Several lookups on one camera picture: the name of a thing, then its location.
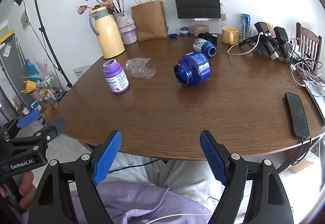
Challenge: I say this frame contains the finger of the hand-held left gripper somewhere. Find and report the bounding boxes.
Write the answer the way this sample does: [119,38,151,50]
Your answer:
[4,119,67,148]
[0,109,41,138]

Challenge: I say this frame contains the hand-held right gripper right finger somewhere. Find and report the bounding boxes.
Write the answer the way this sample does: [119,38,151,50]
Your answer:
[199,130,295,224]

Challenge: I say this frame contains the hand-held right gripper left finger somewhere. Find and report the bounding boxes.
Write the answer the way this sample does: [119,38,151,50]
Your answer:
[28,130,122,224]

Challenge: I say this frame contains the person's left hand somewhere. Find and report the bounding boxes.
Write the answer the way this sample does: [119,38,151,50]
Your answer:
[18,171,37,199]

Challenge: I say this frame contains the grey pants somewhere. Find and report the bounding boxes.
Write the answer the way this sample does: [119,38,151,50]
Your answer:
[109,154,225,205]

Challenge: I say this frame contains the cluttered storage cart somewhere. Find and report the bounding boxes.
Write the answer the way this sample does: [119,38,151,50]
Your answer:
[20,59,64,115]

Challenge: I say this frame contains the lilac shirt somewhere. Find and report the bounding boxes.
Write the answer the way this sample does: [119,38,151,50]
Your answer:
[70,180,214,224]

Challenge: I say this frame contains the purple pill bottle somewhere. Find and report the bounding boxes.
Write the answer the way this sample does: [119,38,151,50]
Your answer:
[103,60,130,95]

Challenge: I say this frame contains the black light stand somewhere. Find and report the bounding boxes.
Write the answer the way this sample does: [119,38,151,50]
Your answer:
[22,0,73,89]

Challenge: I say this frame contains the cardboard box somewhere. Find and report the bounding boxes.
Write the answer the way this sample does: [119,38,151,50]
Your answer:
[288,157,316,174]

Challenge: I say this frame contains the black smartphone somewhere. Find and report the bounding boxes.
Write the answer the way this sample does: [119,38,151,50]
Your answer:
[284,92,311,139]

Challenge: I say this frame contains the large blue plastic jar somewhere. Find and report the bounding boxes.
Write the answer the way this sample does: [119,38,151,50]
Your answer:
[174,52,212,86]

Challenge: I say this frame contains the yellow thermos jug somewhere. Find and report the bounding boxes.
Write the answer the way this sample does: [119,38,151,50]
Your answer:
[88,6,126,59]

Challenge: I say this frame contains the small blue plastic jar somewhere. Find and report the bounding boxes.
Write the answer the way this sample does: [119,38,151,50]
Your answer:
[193,38,217,57]

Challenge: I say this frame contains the grey laptop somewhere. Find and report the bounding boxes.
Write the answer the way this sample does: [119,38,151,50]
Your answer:
[302,79,325,123]

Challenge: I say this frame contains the black cloth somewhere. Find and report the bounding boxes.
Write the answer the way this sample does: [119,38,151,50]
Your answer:
[198,32,218,45]

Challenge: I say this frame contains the yellow mug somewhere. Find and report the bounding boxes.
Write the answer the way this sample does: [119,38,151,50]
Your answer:
[222,27,239,45]

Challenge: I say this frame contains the glass jar of oats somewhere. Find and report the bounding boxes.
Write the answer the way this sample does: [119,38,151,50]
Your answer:
[193,24,210,37]

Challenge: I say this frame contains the pink textured vase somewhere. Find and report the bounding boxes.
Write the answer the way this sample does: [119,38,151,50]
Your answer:
[113,10,138,45]

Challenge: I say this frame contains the clear glass with straw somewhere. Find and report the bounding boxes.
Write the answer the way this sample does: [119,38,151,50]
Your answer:
[238,24,252,42]

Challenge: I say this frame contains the black charging device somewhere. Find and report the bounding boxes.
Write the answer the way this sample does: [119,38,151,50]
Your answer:
[273,27,290,59]
[239,22,280,60]

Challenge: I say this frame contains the tall clear plastic bottle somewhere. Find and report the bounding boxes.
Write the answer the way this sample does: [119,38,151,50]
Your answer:
[219,2,228,34]

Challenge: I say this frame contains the blue drink can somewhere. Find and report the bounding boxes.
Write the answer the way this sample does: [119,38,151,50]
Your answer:
[241,13,252,27]

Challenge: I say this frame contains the brown paper bag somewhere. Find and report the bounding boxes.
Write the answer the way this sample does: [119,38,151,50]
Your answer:
[131,0,169,41]

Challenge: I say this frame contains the wooden chair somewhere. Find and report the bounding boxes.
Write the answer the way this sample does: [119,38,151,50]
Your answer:
[296,22,322,75]

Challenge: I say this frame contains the black phone cable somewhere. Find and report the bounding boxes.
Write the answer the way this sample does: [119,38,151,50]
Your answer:
[291,136,313,167]

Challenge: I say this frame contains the white charging cable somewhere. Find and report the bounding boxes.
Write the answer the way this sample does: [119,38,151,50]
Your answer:
[227,32,265,56]

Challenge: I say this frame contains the bundle of cables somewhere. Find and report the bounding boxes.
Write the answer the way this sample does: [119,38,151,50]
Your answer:
[289,39,325,98]

